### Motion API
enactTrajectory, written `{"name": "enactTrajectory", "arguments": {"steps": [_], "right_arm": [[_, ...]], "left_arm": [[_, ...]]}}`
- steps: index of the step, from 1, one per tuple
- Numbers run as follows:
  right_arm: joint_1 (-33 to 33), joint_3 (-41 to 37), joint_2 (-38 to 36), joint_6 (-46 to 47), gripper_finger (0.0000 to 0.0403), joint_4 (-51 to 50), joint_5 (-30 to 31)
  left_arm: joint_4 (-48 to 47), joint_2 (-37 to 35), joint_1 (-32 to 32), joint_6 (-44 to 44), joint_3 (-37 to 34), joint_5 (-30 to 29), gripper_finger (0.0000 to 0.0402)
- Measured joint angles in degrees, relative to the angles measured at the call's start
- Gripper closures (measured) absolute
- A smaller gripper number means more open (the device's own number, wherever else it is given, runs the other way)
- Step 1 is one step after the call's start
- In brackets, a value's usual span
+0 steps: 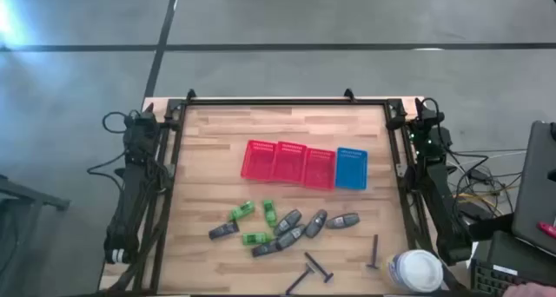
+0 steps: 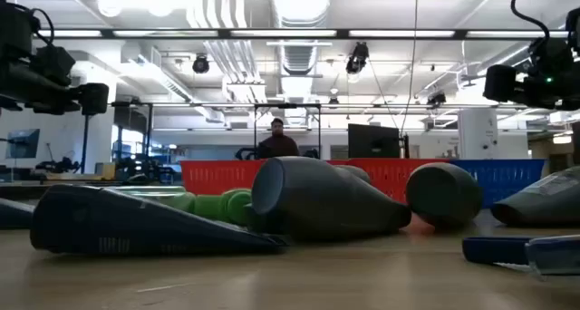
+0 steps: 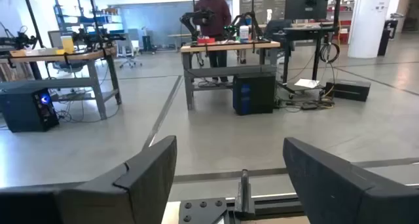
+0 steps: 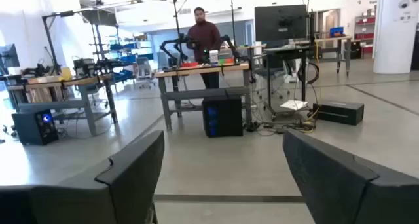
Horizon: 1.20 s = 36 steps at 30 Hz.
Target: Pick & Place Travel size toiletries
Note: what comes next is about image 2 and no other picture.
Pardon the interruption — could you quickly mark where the thin hanging cable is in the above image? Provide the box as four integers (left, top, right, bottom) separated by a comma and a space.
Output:
401, 0, 419, 137

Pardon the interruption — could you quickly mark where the black vertical post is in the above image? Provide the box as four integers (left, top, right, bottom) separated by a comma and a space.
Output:
81, 113, 91, 175

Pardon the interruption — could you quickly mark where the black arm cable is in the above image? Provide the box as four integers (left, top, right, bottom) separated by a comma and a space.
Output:
510, 0, 552, 46
27, 6, 56, 48

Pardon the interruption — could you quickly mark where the black overhead light bar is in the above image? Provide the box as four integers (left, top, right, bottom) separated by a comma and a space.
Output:
35, 27, 580, 41

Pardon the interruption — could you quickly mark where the blue plastic basket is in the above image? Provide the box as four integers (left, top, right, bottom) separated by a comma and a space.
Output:
448, 159, 546, 209

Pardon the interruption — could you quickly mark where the black metal frame stand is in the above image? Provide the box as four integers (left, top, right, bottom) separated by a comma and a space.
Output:
252, 102, 324, 160

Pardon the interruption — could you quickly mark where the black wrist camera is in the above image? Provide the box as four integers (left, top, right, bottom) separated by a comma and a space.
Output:
30, 44, 77, 87
530, 37, 575, 90

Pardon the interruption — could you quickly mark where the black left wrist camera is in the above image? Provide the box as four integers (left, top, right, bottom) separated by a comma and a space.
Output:
30, 44, 77, 87

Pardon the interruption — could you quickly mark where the blue wall picture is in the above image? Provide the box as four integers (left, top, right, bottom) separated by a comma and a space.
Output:
5, 128, 41, 160

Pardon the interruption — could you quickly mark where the blue toothbrush case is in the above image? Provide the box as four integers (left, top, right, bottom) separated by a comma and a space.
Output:
461, 236, 531, 266

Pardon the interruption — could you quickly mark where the green plastic bottle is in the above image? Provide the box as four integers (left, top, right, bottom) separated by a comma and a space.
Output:
153, 188, 255, 227

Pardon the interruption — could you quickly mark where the yellow box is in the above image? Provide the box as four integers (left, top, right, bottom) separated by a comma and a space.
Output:
93, 162, 117, 180

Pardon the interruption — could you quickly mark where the clear blue plastic pack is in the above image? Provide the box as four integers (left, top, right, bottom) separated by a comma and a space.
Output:
525, 234, 580, 282

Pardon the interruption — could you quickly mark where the person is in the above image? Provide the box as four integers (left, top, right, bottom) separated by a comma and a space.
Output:
258, 117, 300, 160

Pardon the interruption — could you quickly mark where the red plastic basket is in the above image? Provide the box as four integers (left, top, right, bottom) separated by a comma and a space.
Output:
179, 158, 454, 206

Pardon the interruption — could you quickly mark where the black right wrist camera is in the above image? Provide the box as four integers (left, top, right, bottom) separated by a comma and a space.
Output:
530, 37, 575, 90

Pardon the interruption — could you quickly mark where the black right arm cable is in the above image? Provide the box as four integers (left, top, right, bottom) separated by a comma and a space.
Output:
510, 0, 552, 46

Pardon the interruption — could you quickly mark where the white round pillar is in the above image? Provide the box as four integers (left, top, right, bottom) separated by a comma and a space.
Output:
457, 108, 499, 160

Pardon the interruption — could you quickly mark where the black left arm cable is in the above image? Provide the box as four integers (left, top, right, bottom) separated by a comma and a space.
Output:
27, 6, 56, 48

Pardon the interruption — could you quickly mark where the dark navy toiletry tube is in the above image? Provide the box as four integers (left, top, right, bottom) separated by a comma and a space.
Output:
29, 183, 289, 257

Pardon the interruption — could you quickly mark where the black computer monitor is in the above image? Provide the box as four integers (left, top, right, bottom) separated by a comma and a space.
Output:
347, 122, 401, 160

